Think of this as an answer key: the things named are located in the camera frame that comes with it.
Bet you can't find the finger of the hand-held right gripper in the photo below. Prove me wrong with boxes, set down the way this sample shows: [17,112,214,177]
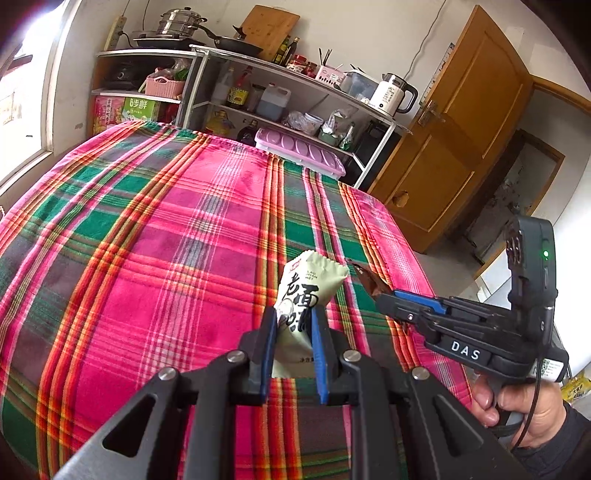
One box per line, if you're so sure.
[392,289,511,319]
[374,293,451,344]

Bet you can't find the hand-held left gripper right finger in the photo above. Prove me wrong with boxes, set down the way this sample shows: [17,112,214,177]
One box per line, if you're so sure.
[310,307,532,480]

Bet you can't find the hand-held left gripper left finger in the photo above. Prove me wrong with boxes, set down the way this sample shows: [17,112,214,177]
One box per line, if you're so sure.
[53,307,282,480]

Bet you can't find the brown foil wrapper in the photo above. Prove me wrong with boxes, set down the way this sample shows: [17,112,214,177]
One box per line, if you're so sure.
[348,259,393,296]

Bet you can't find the pale green snack wrapper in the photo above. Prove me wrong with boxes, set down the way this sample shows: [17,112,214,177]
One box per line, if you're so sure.
[270,249,350,380]

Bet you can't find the person's right forearm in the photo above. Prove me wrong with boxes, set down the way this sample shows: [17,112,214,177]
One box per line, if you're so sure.
[508,401,591,480]

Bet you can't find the person's right hand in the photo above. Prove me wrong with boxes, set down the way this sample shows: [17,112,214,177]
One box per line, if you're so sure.
[470,374,571,450]

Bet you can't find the yellow packet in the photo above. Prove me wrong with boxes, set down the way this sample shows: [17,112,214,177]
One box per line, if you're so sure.
[561,374,591,402]

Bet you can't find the black appliance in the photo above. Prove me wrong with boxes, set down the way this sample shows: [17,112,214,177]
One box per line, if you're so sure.
[355,121,393,167]

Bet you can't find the pink plaid tablecloth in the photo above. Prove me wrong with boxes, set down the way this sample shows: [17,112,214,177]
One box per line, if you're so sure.
[0,121,474,480]

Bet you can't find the wooden door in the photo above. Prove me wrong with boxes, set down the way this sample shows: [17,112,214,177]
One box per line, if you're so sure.
[367,4,534,254]

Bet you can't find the green white food bags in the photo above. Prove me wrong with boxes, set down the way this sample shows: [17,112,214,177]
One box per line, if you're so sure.
[323,111,356,148]

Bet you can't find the pink lid storage box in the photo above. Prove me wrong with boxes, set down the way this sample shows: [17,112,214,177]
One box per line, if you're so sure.
[255,127,346,178]

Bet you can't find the white electric kettle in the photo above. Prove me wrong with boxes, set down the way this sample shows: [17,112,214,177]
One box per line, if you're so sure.
[368,73,419,117]

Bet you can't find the clear plastic container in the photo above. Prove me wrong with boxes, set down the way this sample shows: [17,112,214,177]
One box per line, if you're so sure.
[342,69,380,100]

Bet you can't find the dark glass bottle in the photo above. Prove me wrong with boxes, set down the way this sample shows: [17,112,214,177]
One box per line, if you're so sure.
[236,119,259,145]

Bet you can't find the pink utensil holder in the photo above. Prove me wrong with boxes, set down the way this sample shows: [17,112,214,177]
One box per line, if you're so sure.
[315,65,345,86]

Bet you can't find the clear jug dark liquid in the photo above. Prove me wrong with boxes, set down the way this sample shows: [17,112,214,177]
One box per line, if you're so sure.
[256,83,291,121]

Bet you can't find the yellow cooking oil bottle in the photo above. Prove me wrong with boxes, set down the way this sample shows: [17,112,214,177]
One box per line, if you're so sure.
[205,108,232,137]

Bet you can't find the red lid jars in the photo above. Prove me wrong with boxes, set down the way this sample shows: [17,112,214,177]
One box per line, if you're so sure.
[288,54,319,77]

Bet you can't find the yellow label sauce bottle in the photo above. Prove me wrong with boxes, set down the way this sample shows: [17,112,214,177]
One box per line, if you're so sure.
[226,66,254,109]

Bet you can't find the clear tall bottle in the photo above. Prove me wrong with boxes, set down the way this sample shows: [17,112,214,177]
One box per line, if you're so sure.
[211,68,234,106]

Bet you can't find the white metal kitchen rack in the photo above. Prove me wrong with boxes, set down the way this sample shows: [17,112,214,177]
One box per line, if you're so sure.
[178,45,414,190]

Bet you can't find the green white carton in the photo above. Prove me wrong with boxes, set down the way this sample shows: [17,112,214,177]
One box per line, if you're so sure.
[122,96,160,123]

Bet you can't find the pink woven basket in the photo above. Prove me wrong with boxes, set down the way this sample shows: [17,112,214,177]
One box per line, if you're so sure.
[139,76,185,100]

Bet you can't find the pink yellow carton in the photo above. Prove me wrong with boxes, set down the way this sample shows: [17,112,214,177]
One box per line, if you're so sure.
[92,95,125,134]

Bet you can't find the wooden cutting board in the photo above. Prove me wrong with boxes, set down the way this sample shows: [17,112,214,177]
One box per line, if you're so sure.
[240,4,301,62]

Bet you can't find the black frying pan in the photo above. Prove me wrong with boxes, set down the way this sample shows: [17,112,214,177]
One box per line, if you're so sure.
[198,25,264,56]

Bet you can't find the black rice cooker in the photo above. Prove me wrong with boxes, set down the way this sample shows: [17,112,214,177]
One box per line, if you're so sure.
[102,65,148,90]

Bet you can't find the small white metal rack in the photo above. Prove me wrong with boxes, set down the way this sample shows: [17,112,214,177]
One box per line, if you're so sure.
[88,48,199,134]

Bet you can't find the black induction cooker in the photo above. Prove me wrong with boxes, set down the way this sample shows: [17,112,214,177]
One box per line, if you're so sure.
[131,30,206,49]

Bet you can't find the steel steamer pot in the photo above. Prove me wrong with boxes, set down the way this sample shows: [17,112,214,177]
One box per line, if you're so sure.
[156,7,208,38]

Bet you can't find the beige power strip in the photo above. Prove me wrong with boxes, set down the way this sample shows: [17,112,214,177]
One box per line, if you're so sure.
[104,16,127,51]

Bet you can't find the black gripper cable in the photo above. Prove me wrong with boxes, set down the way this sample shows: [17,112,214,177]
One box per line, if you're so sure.
[510,346,546,450]

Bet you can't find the metal door handle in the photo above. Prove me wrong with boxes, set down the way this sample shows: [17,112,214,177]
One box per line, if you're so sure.
[418,99,446,126]

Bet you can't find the window frame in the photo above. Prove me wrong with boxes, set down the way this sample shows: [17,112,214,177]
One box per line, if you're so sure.
[0,0,79,195]

